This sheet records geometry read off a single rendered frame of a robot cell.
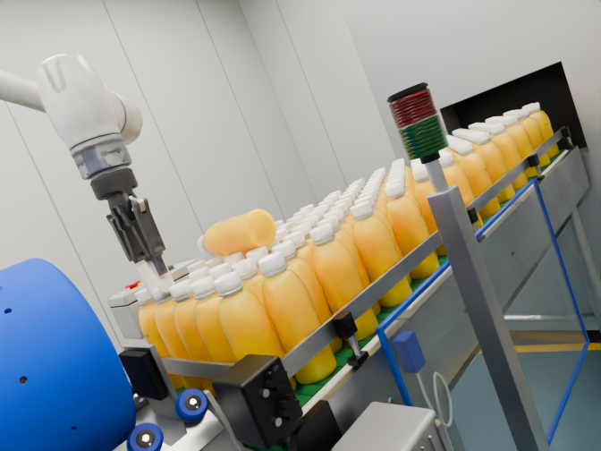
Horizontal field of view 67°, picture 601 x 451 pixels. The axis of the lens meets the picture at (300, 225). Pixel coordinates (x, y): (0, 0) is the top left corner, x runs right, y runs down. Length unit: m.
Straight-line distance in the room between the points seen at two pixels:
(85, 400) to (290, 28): 5.21
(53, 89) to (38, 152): 2.99
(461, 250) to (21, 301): 0.59
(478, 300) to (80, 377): 0.55
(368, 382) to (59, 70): 0.71
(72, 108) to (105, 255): 3.03
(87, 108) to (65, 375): 0.45
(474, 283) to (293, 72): 4.97
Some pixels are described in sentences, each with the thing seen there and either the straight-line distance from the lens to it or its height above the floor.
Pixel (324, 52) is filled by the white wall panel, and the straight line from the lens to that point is 5.34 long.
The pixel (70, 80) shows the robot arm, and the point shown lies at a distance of 0.87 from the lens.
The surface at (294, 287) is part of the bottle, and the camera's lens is 0.68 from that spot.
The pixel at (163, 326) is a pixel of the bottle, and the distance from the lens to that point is 0.87.
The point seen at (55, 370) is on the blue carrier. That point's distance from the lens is 0.58.
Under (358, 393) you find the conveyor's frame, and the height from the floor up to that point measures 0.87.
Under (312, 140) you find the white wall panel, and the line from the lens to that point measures 5.54.
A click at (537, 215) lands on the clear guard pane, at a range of 1.33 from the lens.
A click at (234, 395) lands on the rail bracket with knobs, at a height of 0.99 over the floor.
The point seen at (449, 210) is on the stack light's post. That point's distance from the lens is 0.71.
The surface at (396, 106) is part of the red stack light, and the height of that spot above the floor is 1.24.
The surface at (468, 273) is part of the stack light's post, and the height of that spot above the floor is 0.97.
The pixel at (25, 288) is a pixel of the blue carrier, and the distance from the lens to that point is 0.63.
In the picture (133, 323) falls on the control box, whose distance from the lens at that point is 1.03.
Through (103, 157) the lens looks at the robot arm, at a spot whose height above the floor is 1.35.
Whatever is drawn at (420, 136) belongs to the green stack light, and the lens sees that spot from 0.68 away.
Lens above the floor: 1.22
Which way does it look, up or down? 7 degrees down
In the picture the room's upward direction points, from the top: 22 degrees counter-clockwise
